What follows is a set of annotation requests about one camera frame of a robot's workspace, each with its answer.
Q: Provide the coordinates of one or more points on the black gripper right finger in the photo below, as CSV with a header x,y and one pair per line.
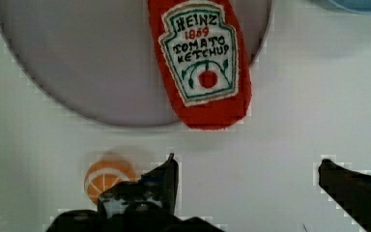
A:
x,y
351,190

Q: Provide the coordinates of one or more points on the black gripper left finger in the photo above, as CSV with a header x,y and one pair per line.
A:
x,y
145,205

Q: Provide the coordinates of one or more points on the red plush ketchup bottle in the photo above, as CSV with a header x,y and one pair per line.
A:
x,y
202,60

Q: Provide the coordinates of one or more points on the grey round plate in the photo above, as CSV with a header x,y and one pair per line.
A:
x,y
97,57

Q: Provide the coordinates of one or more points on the plush orange slice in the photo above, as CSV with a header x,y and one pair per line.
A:
x,y
105,174

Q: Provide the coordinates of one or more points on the blue bowl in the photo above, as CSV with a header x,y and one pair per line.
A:
x,y
359,7

